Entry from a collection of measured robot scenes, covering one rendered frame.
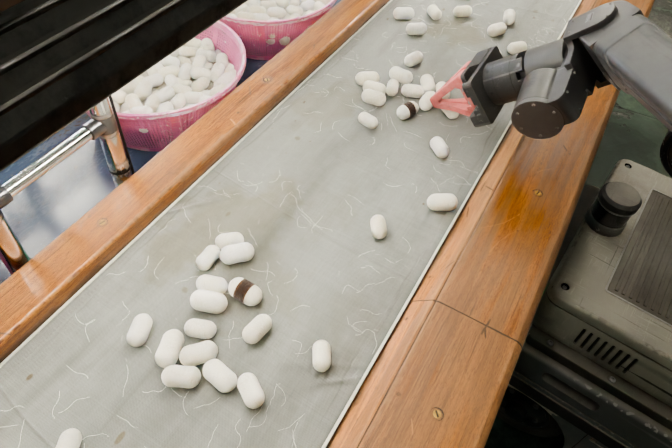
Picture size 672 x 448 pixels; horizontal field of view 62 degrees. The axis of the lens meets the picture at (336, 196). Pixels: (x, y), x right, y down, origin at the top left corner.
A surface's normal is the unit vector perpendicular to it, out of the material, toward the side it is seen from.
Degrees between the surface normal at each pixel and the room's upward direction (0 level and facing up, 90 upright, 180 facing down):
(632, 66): 50
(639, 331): 0
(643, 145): 0
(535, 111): 97
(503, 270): 0
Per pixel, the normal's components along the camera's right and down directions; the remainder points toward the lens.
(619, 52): -0.70, -0.47
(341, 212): 0.06, -0.67
